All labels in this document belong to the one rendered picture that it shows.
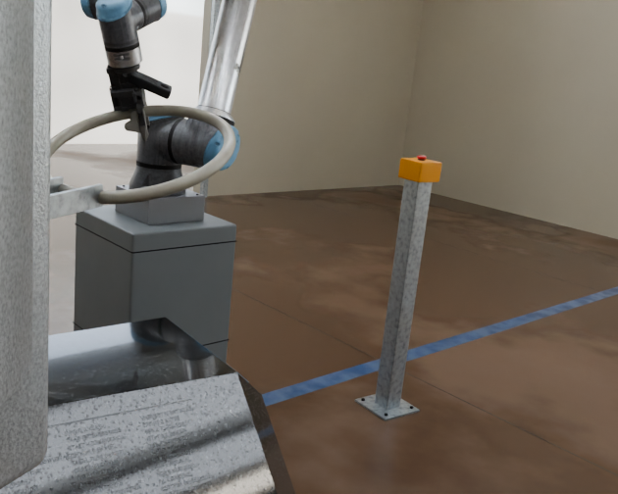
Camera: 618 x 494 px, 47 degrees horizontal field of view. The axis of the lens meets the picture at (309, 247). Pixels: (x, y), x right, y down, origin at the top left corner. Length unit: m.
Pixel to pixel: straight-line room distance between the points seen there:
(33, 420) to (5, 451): 0.02
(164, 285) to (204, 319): 0.22
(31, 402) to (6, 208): 0.14
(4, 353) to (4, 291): 0.03
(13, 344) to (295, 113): 7.58
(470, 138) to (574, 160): 1.32
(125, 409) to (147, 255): 1.01
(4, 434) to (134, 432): 0.90
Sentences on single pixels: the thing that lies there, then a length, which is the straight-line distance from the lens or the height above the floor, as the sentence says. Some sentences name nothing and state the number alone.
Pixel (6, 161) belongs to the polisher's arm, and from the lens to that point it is 0.36.
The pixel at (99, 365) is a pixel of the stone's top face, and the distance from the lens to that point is 1.46.
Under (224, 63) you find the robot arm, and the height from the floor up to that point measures 1.38.
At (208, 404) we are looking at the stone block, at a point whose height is 0.76.
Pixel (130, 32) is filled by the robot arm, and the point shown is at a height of 1.44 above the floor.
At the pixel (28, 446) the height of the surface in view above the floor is 1.17.
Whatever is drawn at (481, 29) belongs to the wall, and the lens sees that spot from 8.76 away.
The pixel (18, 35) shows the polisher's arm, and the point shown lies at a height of 1.40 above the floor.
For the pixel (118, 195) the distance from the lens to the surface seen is 1.62.
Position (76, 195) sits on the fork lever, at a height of 1.09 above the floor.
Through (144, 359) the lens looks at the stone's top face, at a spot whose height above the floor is 0.80.
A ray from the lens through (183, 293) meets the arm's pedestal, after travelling 2.41.
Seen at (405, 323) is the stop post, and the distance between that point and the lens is 3.02.
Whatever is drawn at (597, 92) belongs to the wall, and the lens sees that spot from 7.97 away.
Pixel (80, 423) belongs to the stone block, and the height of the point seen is 0.77.
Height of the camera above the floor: 1.41
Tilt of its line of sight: 14 degrees down
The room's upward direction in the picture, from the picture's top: 6 degrees clockwise
